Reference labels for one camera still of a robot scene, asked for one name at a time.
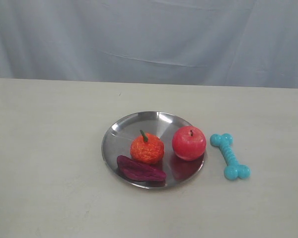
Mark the orange tangerine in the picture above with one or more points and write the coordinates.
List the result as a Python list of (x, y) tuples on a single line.
[(147, 148)]

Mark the round stainless steel plate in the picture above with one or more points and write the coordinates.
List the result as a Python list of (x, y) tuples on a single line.
[(118, 139)]

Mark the red apple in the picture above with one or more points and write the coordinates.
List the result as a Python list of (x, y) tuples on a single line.
[(189, 143)]

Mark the purple sweet potato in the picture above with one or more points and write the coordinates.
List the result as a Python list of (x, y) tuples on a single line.
[(138, 171)]

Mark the turquoise toy bone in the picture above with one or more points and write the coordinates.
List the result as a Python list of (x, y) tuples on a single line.
[(233, 169)]

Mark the white backdrop cloth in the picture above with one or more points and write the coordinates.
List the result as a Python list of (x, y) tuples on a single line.
[(199, 42)]

